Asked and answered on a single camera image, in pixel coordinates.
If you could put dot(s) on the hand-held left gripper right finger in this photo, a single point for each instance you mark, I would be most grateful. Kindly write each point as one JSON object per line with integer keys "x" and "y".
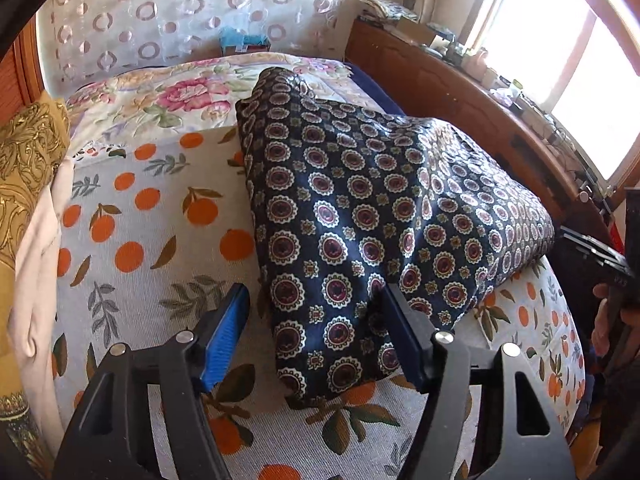
{"x": 400, "y": 340}

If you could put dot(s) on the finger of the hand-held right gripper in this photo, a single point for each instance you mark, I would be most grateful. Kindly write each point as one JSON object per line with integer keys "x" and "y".
{"x": 582, "y": 242}

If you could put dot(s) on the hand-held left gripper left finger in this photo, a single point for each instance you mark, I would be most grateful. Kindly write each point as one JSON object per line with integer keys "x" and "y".
{"x": 227, "y": 340}

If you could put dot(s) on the navy medallion print garment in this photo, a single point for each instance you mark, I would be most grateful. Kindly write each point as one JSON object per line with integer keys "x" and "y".
{"x": 350, "y": 200}

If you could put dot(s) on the person's right hand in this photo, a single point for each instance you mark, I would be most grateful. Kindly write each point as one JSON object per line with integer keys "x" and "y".
{"x": 600, "y": 320}

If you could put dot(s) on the dark cloth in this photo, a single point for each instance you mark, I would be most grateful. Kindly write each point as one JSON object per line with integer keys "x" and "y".
{"x": 575, "y": 280}

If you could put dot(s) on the orange fruit print bedsheet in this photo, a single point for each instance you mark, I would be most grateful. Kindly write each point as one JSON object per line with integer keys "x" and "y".
{"x": 150, "y": 210}

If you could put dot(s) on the cream pink cloth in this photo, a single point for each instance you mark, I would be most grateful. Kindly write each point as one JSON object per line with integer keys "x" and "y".
{"x": 35, "y": 270}

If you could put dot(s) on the wooden cabinet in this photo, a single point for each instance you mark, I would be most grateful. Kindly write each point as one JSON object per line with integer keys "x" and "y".
{"x": 450, "y": 85}

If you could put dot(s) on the row of small toiletry containers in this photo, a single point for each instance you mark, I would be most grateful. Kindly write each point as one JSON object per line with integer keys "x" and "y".
{"x": 480, "y": 60}

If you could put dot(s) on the window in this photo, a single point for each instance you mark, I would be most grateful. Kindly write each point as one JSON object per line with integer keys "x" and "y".
{"x": 540, "y": 35}

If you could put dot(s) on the dark blue bed sheet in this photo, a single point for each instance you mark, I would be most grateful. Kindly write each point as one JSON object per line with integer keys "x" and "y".
{"x": 375, "y": 92}

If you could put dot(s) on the floral bedsheet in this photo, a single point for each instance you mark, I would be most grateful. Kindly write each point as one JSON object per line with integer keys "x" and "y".
{"x": 175, "y": 95}

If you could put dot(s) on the cardboard box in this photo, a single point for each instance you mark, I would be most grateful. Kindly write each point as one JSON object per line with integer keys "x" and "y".
{"x": 417, "y": 31}

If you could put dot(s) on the yellow gold patterned cloth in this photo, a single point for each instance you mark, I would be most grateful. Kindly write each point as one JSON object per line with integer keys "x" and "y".
{"x": 25, "y": 160}

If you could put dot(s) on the small blue box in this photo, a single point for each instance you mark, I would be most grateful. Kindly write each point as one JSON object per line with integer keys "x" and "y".
{"x": 240, "y": 40}

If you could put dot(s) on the stack of papers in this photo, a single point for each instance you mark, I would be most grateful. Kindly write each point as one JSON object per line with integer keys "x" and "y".
{"x": 385, "y": 7}

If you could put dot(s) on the white circle pattern curtain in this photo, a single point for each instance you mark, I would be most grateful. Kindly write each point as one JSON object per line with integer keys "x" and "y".
{"x": 150, "y": 10}

